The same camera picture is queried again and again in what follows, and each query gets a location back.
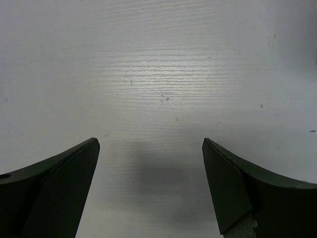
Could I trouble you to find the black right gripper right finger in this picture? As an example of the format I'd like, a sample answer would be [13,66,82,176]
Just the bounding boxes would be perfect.
[202,138,317,238]

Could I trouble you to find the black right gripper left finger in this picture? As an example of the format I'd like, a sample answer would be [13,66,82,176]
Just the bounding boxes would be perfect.
[0,138,100,238]

